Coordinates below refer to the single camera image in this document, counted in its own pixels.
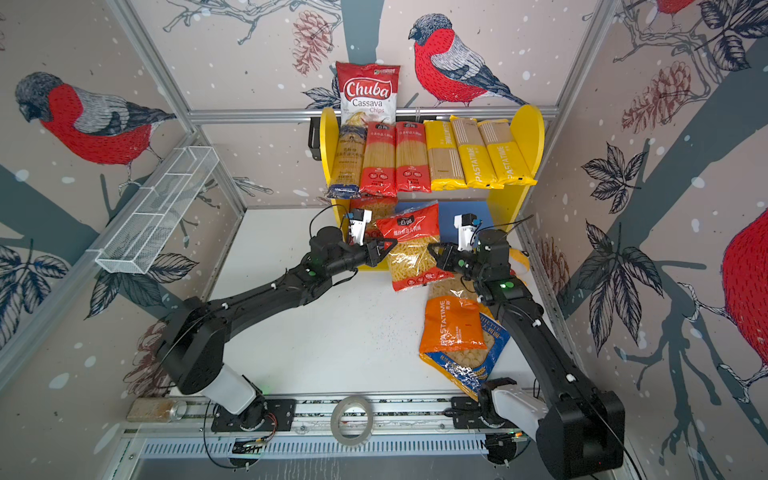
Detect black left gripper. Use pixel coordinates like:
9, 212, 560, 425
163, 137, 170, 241
325, 235, 396, 278

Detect red fusilli bag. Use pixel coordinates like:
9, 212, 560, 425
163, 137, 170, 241
350, 197, 398, 237
376, 202, 452, 292

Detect red spaghetti pack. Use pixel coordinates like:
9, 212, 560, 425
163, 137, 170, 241
360, 123, 397, 198
395, 121, 431, 193

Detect yellow spaghetti pack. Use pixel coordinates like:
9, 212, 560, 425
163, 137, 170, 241
424, 120, 468, 192

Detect yellow Pastatime pack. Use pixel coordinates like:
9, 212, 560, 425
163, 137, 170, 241
450, 116, 503, 189
478, 120, 536, 189

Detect blue gold spaghetti pack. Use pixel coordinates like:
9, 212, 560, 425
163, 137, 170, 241
327, 118, 367, 199

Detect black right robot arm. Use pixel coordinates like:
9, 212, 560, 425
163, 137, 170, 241
428, 229, 625, 479

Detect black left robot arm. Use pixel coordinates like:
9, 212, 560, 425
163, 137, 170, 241
156, 227, 398, 415

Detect yellow shelf pink blue boards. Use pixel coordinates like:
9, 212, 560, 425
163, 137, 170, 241
320, 105, 545, 245

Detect orange Pastatime pasta bag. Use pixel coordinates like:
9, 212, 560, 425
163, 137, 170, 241
419, 277, 485, 354

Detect blue macaroni pasta bag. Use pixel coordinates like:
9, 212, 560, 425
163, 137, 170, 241
419, 307, 510, 400

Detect yellow red plush toy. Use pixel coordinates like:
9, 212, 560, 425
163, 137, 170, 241
508, 248, 531, 278

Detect red Chuba cassava chips bag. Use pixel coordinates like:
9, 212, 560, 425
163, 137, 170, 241
336, 62, 400, 125

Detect clear tape roll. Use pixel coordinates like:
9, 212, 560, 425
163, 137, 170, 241
330, 395, 374, 448

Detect cork-coloured block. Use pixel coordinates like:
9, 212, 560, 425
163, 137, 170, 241
126, 398, 176, 423

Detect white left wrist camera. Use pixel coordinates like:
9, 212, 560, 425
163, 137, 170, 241
347, 208, 372, 245

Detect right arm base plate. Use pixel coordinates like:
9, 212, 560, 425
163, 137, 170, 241
443, 396, 519, 430

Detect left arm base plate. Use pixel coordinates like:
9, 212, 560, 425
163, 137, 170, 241
210, 398, 297, 434

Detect white wire mesh basket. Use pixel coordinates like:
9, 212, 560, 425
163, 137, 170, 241
96, 146, 219, 274

